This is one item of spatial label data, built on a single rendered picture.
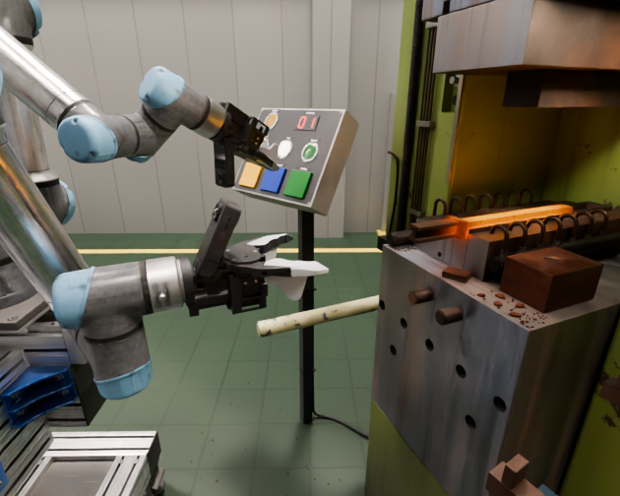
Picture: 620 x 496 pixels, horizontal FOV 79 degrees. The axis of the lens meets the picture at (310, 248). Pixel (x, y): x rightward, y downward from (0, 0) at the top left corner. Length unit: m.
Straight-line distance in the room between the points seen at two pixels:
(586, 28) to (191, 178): 3.36
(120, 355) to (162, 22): 3.39
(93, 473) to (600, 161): 1.60
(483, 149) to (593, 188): 0.30
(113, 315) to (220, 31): 3.26
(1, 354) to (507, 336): 0.97
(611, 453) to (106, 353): 0.83
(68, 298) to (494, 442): 0.68
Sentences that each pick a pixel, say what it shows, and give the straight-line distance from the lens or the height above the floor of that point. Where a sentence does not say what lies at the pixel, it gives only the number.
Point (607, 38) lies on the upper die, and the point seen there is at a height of 1.31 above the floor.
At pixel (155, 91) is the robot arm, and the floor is 1.24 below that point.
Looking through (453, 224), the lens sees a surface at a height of 1.01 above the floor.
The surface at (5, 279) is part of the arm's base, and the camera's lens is 1.01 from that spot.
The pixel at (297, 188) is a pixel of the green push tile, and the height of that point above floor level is 1.00.
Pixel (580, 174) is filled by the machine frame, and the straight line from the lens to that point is 1.19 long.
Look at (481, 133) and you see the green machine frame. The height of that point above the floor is 1.15.
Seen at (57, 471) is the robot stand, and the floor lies 0.21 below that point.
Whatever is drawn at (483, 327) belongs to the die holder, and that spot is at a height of 0.88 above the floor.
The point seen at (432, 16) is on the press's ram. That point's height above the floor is 1.37.
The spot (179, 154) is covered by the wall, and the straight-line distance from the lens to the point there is 3.76.
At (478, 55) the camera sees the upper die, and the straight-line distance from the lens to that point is 0.75.
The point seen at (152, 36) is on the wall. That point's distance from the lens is 3.80.
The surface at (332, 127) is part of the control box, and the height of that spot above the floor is 1.15.
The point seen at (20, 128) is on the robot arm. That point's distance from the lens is 1.04.
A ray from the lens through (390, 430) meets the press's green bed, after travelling 1.08.
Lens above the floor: 1.22
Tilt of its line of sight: 21 degrees down
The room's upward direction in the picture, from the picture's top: straight up
